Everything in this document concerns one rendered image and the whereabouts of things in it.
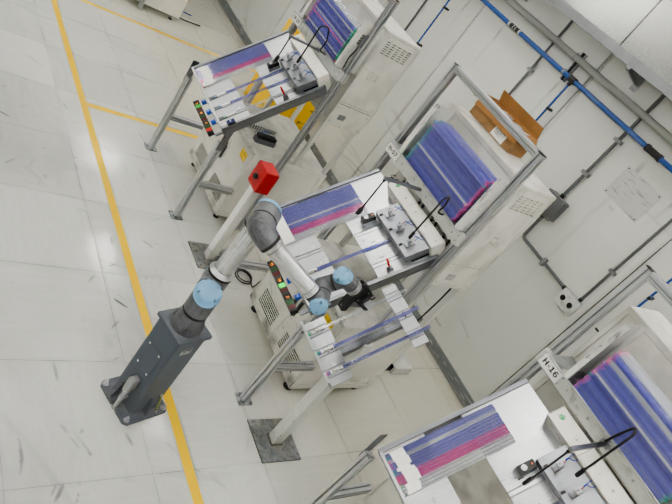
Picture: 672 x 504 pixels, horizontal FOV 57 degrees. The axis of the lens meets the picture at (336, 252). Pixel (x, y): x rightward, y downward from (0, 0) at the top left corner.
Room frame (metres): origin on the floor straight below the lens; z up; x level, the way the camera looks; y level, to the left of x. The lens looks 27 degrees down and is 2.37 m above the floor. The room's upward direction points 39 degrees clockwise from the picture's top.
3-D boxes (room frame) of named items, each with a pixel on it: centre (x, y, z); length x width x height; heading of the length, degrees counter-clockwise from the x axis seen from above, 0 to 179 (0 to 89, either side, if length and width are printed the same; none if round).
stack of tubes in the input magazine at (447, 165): (3.11, -0.19, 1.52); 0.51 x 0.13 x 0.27; 50
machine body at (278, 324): (3.24, -0.23, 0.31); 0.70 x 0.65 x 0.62; 50
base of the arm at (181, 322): (2.08, 0.30, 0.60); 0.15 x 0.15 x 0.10
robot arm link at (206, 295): (2.09, 0.30, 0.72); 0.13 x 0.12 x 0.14; 12
